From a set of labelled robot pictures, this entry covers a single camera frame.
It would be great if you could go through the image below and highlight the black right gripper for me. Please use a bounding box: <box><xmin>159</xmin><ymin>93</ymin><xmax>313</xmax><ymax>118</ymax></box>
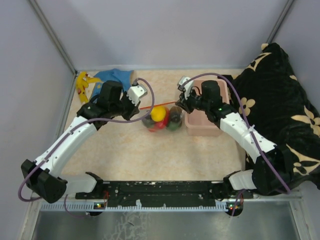
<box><xmin>176</xmin><ymin>86</ymin><xmax>210</xmax><ymax>114</ymax></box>

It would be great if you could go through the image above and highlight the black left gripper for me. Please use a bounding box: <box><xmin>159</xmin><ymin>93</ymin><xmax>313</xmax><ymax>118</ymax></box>
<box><xmin>109</xmin><ymin>90</ymin><xmax>141</xmax><ymax>122</ymax></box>

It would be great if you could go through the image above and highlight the dark purple fruit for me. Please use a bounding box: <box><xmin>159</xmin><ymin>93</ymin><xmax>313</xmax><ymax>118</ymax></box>
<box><xmin>141</xmin><ymin>117</ymin><xmax>155</xmax><ymax>128</ymax></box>
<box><xmin>169</xmin><ymin>106</ymin><xmax>182</xmax><ymax>123</ymax></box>

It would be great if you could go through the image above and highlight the clear zip bag orange zipper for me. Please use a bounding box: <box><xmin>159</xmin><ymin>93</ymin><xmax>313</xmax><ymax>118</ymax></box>
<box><xmin>141</xmin><ymin>101</ymin><xmax>184</xmax><ymax>133</ymax></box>

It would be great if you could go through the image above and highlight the pink plastic bin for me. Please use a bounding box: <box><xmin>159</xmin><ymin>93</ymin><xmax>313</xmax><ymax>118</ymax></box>
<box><xmin>184</xmin><ymin>79</ymin><xmax>230</xmax><ymax>137</ymax></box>

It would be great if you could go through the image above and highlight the dark green lime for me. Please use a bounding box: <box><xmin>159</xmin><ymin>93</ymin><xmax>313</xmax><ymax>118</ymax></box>
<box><xmin>166</xmin><ymin>122</ymin><xmax>182</xmax><ymax>132</ymax></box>

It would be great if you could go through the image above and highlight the yellow lemon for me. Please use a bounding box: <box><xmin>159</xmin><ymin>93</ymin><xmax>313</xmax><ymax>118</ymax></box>
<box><xmin>150</xmin><ymin>106</ymin><xmax>167</xmax><ymax>122</ymax></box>

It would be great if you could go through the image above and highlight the red pepper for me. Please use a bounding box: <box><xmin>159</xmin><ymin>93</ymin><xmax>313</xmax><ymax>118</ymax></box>
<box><xmin>147</xmin><ymin>121</ymin><xmax>168</xmax><ymax>132</ymax></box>

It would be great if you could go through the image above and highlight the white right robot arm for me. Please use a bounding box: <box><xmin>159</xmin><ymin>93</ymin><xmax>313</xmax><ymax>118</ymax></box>
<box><xmin>175</xmin><ymin>76</ymin><xmax>293</xmax><ymax>198</ymax></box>

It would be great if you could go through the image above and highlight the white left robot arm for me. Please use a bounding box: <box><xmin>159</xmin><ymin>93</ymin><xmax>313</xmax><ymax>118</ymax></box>
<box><xmin>21</xmin><ymin>81</ymin><xmax>148</xmax><ymax>204</ymax></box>

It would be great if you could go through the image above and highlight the blue cloth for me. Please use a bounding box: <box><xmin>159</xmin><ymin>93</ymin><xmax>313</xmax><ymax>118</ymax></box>
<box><xmin>90</xmin><ymin>68</ymin><xmax>134</xmax><ymax>99</ymax></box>

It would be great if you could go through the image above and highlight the yellow plush toy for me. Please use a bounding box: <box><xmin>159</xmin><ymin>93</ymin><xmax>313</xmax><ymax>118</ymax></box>
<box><xmin>75</xmin><ymin>71</ymin><xmax>102</xmax><ymax>104</ymax></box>

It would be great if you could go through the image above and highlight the black floral blanket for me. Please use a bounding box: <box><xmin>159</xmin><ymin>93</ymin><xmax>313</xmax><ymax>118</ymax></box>
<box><xmin>227</xmin><ymin>43</ymin><xmax>320</xmax><ymax>189</ymax></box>

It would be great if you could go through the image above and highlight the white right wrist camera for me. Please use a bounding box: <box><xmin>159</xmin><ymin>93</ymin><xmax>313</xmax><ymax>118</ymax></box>
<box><xmin>177</xmin><ymin>76</ymin><xmax>194</xmax><ymax>100</ymax></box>

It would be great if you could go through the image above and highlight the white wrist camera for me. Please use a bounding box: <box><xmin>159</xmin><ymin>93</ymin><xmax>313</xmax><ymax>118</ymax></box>
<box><xmin>177</xmin><ymin>76</ymin><xmax>194</xmax><ymax>100</ymax></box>
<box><xmin>126</xmin><ymin>84</ymin><xmax>148</xmax><ymax>106</ymax></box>

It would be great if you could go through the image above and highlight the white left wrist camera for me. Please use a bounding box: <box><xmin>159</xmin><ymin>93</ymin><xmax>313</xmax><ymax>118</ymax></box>
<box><xmin>126</xmin><ymin>84</ymin><xmax>148</xmax><ymax>106</ymax></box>

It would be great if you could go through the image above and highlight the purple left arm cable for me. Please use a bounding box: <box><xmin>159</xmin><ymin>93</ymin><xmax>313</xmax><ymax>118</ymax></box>
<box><xmin>18</xmin><ymin>77</ymin><xmax>156</xmax><ymax>220</ymax></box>

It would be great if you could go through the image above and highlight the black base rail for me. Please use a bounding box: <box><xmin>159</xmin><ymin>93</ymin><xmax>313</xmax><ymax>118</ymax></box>
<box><xmin>75</xmin><ymin>181</ymin><xmax>238</xmax><ymax>208</ymax></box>

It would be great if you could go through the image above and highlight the white slotted cable duct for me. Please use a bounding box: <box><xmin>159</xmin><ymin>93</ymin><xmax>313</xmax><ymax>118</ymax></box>
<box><xmin>39</xmin><ymin>199</ymin><xmax>237</xmax><ymax>213</ymax></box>

